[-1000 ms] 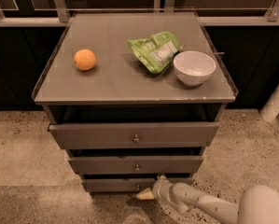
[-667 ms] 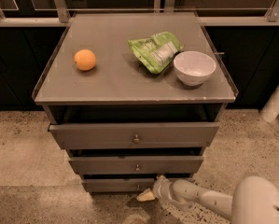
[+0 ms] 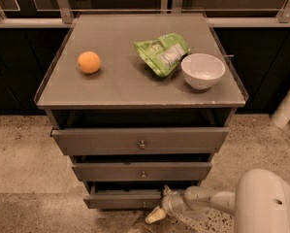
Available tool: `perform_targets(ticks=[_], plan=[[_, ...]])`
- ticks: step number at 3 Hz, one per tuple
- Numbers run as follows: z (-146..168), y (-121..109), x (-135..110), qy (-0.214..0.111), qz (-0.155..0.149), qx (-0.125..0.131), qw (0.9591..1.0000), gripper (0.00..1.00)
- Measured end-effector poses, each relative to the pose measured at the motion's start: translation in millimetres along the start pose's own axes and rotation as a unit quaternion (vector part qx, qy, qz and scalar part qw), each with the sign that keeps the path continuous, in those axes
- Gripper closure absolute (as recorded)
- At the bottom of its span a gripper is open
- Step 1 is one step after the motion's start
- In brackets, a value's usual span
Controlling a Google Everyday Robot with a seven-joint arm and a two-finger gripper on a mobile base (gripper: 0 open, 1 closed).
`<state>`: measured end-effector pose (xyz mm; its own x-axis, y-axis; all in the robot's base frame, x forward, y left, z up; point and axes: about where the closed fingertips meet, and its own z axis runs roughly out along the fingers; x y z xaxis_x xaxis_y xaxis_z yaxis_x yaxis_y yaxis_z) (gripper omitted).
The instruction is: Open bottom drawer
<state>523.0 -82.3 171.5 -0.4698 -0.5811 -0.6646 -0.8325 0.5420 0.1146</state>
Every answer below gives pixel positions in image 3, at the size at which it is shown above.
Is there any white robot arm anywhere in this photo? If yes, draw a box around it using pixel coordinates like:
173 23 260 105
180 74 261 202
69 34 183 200
145 169 290 233

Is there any grey top drawer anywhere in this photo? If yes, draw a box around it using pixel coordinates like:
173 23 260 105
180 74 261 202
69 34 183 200
51 127 229 155

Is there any grey bottom drawer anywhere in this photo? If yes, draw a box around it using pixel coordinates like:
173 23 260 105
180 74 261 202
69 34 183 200
83 182 165 210

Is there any white pillar leg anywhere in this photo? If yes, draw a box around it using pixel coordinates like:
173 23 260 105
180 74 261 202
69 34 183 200
272 89 290 127

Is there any grey drawer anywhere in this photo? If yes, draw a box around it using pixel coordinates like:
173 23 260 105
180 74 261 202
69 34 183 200
72 162 211 182
51 127 229 155
83 182 165 210

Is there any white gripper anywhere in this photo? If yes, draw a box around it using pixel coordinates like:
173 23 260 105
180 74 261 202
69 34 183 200
145 185 187 224

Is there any grey middle drawer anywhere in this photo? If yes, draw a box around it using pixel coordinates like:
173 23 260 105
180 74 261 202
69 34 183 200
72 162 211 182

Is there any orange fruit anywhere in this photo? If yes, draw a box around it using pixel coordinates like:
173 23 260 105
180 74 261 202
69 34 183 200
78 51 101 74

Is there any green snack bag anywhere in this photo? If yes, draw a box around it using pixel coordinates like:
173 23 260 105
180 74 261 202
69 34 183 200
134 33 189 78

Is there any metal railing frame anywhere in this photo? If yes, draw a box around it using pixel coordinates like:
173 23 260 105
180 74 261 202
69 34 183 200
0 0 290 28

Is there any grey drawer cabinet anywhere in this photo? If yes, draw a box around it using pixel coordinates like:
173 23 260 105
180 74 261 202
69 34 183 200
34 12 249 192

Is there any white bowl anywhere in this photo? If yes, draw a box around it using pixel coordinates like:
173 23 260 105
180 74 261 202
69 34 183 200
180 53 226 90

